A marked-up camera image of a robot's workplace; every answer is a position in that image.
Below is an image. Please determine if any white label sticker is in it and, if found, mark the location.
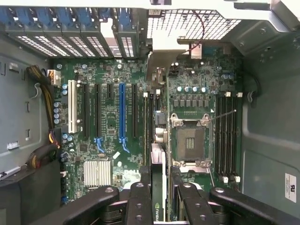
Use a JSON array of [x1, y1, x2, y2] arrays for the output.
[[284, 172, 298, 203]]

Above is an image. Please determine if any silver chipset heatsink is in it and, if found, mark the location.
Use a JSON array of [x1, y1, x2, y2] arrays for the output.
[[82, 160, 112, 188]]

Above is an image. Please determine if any green Dell motherboard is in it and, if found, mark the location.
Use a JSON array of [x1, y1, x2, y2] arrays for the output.
[[50, 44, 243, 208]]

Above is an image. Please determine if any yellow black power wire bundle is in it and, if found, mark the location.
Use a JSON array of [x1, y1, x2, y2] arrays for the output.
[[26, 65, 62, 170]]

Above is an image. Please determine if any open black PC case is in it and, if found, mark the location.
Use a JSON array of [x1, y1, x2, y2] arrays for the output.
[[0, 0, 300, 225]]

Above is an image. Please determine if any white expansion slot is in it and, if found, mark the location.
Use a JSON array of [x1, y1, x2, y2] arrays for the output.
[[67, 79, 78, 134]]

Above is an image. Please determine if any thin red wire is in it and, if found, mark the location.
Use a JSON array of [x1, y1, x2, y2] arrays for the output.
[[188, 9, 212, 53]]

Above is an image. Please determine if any black RAM slot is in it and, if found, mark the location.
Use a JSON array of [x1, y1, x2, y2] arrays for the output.
[[226, 92, 233, 184], [215, 92, 222, 184], [232, 92, 241, 184], [221, 92, 228, 184]]

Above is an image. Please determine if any thin metal locking lever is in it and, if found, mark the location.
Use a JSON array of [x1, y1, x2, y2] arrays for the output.
[[209, 109, 237, 123]]

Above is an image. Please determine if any black plastic shroud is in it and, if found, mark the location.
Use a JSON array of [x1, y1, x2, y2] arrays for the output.
[[0, 161, 62, 225]]

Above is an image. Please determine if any CPU socket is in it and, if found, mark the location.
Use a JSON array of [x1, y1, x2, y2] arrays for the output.
[[169, 112, 213, 168]]

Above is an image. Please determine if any blue expansion slot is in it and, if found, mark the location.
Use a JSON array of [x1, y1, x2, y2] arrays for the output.
[[118, 82, 129, 153]]

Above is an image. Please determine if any metal socket cover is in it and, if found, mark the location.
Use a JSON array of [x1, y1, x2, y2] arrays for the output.
[[173, 161, 215, 188]]

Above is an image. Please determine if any white power connector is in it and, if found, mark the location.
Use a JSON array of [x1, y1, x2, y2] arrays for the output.
[[46, 68, 62, 88]]

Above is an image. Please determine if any long black expansion slot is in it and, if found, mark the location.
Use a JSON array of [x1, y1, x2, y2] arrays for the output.
[[93, 83, 102, 139], [82, 83, 90, 139], [131, 83, 139, 139]]

